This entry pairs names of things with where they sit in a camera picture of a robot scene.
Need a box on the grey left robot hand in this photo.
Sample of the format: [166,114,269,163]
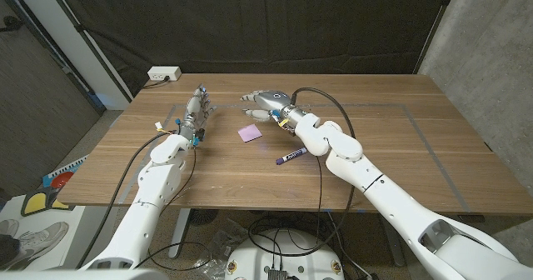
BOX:
[177,83,217,148]

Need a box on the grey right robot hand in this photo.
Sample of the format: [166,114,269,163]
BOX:
[240,89,311,136]

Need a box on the purple sticky note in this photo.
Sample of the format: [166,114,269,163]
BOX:
[237,123,263,143]

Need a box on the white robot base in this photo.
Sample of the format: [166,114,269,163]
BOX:
[224,228,346,280]

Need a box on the purple marker with white cap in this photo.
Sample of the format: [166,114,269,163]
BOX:
[275,147,308,166]

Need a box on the white power strip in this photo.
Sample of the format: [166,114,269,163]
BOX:
[147,66,182,83]

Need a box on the black backdrop curtain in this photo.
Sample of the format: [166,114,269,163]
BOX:
[49,0,453,98]

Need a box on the grey tape outline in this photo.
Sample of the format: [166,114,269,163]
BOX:
[120,102,471,213]

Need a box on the black round floor object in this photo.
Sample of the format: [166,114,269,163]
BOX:
[189,208,219,227]

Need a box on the white table leg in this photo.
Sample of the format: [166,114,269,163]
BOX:
[168,207,192,259]

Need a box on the black backdrop stand pole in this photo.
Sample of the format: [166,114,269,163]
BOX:
[413,0,460,75]
[41,0,134,102]

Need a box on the clear plastic bag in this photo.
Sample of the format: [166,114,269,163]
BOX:
[195,219,247,279]

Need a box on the blue red printed sheet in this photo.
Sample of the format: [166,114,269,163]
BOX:
[42,154,89,189]

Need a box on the black yellow floor mat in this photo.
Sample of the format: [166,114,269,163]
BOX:
[21,187,77,218]

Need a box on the grey table leg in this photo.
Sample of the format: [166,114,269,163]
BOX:
[378,217,407,268]

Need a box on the grey sneaker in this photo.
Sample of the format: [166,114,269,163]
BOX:
[0,220,70,271]

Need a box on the white floor board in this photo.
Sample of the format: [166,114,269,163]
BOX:
[0,194,87,273]

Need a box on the black power strip cord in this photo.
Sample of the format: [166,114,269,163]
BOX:
[142,76,171,90]

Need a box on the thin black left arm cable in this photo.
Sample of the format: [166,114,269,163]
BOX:
[132,145,212,272]

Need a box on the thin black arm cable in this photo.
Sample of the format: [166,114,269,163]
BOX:
[132,145,212,272]
[286,156,324,252]

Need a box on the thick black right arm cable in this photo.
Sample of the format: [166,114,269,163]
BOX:
[246,87,357,258]

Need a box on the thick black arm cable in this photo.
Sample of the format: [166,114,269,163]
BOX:
[76,130,174,269]
[246,87,357,258]

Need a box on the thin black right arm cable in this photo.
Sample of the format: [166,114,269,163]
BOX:
[286,156,324,252]

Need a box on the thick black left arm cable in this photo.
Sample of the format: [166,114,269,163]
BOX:
[76,130,174,269]

